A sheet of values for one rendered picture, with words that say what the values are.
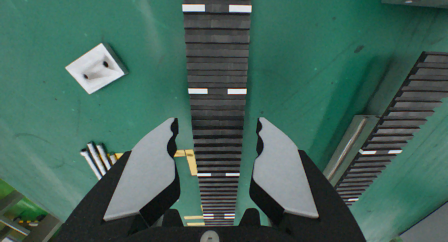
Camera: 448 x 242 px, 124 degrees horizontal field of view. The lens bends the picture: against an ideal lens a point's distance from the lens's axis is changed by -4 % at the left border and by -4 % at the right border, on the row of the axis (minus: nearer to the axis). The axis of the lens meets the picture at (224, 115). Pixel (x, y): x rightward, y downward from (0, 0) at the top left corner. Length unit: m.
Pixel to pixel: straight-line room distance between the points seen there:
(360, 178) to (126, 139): 0.32
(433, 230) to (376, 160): 0.44
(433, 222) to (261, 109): 0.58
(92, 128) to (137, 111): 0.07
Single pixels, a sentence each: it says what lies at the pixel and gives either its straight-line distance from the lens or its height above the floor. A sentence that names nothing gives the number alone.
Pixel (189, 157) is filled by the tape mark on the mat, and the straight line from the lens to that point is 0.21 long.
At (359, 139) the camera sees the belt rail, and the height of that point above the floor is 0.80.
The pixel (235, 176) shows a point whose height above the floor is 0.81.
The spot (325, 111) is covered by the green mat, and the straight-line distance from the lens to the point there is 0.20.
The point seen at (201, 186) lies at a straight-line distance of 0.20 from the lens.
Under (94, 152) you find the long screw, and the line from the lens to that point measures 0.26.
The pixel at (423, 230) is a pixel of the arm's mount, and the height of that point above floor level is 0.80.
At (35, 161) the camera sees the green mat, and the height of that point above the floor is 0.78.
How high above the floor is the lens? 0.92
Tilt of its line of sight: 61 degrees down
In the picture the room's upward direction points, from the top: 178 degrees clockwise
